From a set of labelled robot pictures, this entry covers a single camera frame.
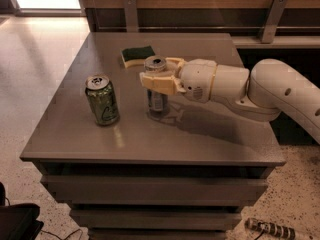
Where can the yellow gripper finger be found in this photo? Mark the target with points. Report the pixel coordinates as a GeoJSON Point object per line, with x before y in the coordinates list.
{"type": "Point", "coordinates": [168, 85]}
{"type": "Point", "coordinates": [175, 64]}

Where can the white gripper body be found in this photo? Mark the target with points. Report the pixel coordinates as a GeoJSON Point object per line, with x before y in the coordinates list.
{"type": "Point", "coordinates": [197, 78]}

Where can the silver blue redbull can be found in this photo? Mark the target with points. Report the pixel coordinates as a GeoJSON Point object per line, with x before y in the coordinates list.
{"type": "Point", "coordinates": [157, 102]}

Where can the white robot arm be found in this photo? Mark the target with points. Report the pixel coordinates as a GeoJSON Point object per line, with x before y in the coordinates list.
{"type": "Point", "coordinates": [262, 93]}

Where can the green soda can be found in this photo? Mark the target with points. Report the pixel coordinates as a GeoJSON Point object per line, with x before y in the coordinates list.
{"type": "Point", "coordinates": [102, 100]}

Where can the green yellow sponge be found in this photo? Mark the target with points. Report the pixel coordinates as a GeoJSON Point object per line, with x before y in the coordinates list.
{"type": "Point", "coordinates": [136, 56]}

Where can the grey drawer cabinet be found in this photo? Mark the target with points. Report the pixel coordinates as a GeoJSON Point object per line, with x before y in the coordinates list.
{"type": "Point", "coordinates": [184, 175]}

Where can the power strip on floor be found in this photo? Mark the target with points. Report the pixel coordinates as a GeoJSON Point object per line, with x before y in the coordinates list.
{"type": "Point", "coordinates": [272, 229]}

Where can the black object bottom left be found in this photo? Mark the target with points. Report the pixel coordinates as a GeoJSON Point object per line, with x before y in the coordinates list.
{"type": "Point", "coordinates": [20, 221]}

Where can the left metal wall bracket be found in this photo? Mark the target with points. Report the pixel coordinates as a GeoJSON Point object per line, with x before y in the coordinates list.
{"type": "Point", "coordinates": [131, 15]}

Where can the metal wall bracket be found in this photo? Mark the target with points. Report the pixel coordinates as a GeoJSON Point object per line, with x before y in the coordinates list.
{"type": "Point", "coordinates": [131, 15]}
{"type": "Point", "coordinates": [275, 12]}

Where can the right metal wall bracket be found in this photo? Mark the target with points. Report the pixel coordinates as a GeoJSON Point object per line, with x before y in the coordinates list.
{"type": "Point", "coordinates": [275, 12]}

